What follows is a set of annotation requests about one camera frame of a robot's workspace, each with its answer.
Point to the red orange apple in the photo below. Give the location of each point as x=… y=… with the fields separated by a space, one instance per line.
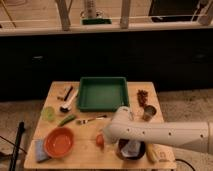
x=100 y=140

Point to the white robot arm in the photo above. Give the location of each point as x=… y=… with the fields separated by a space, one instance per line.
x=195 y=136

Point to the green plastic tray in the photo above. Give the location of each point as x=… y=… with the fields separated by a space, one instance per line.
x=106 y=94

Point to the black brown utensil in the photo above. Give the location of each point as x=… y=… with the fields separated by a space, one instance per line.
x=64 y=93

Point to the brown dried fruit cluster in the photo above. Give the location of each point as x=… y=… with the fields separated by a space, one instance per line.
x=142 y=97

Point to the black white spoon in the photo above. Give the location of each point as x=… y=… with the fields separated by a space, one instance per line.
x=66 y=107

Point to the green cucumber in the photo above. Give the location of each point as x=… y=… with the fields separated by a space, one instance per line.
x=66 y=120

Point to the metal cup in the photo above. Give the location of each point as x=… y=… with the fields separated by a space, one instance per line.
x=149 y=112

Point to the dark round bowl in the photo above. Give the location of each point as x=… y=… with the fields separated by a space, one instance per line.
x=123 y=142

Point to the grey folded cloth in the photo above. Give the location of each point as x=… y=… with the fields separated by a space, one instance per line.
x=131 y=149

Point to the green base background device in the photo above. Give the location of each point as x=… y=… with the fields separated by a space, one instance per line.
x=98 y=20

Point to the orange bowl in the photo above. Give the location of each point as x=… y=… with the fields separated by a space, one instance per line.
x=58 y=142

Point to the yellow banana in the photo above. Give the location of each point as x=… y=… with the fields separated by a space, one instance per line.
x=151 y=153

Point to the black pole stand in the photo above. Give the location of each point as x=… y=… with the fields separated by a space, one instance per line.
x=16 y=148

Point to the blue cloth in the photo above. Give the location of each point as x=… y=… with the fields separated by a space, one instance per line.
x=40 y=154

